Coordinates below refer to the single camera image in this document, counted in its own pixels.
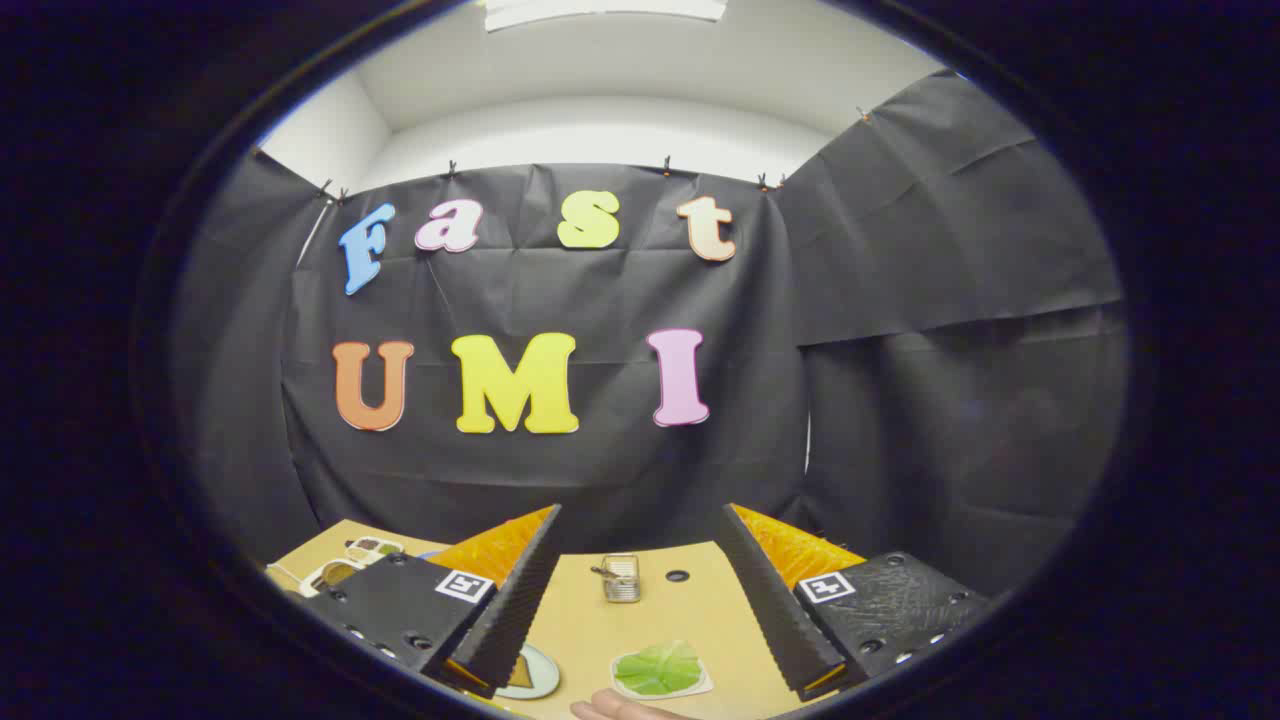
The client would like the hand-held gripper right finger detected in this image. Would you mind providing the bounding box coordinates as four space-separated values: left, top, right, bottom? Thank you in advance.
718 503 993 701

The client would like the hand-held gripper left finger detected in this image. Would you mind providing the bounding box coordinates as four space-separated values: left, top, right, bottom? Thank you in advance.
298 504 563 700

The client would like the green lettuce leaf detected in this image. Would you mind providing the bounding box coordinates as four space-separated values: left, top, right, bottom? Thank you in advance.
615 643 703 696

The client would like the pale green plate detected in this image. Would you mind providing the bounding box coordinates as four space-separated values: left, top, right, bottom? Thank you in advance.
495 645 561 701

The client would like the small white dish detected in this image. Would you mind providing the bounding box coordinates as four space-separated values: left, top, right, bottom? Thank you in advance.
610 640 715 700

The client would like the black backdrop cloth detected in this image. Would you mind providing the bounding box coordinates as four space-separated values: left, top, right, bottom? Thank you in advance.
170 68 1131 601

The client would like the white condiment tray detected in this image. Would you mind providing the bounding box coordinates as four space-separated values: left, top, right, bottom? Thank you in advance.
300 537 406 597

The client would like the white ceiling light panel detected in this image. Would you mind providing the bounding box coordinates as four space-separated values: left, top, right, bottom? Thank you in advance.
485 0 728 33

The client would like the metal wire cutlery holder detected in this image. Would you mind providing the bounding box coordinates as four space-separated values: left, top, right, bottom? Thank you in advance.
600 554 642 604

